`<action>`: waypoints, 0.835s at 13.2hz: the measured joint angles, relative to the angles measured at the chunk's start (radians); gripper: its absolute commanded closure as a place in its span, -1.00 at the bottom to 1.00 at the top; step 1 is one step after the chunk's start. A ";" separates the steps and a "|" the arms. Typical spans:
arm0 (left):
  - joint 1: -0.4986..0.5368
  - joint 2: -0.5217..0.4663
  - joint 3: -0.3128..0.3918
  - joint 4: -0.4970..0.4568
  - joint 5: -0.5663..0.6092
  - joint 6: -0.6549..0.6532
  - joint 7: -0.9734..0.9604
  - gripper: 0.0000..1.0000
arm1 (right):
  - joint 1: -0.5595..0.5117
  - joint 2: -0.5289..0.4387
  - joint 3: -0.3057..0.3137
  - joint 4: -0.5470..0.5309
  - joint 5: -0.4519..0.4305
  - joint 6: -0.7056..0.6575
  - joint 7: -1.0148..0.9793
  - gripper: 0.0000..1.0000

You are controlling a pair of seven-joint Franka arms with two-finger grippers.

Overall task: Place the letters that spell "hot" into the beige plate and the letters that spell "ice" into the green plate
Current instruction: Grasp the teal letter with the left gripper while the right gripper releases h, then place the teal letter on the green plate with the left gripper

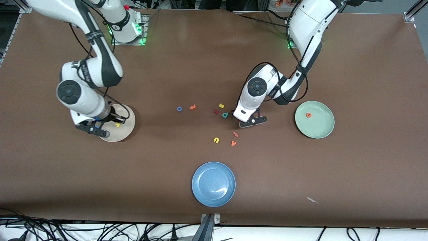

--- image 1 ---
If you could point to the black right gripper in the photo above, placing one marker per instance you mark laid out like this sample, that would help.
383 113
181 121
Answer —
112 117

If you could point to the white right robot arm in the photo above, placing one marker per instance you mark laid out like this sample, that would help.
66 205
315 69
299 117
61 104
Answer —
77 97

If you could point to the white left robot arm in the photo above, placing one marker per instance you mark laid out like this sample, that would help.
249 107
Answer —
307 20

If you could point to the beige brown plate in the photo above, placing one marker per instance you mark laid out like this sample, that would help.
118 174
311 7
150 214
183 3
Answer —
125 132

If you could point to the brown table cover sheet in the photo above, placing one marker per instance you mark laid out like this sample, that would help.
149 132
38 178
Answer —
214 67

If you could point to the blue plate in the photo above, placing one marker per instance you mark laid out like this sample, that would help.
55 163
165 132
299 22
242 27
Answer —
213 184

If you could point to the green plate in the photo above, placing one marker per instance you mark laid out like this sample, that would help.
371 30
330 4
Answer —
314 127

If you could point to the orange flower decoration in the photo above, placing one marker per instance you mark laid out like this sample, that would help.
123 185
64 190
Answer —
284 2

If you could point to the white paper scrap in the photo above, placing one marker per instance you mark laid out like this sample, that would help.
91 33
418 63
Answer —
312 199

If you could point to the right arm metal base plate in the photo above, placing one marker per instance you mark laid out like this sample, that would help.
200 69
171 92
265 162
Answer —
144 23

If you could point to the silver aluminium frame rail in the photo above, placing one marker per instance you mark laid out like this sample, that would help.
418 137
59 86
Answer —
409 15
13 28

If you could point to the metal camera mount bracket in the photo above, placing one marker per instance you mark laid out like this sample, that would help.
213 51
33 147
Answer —
210 231

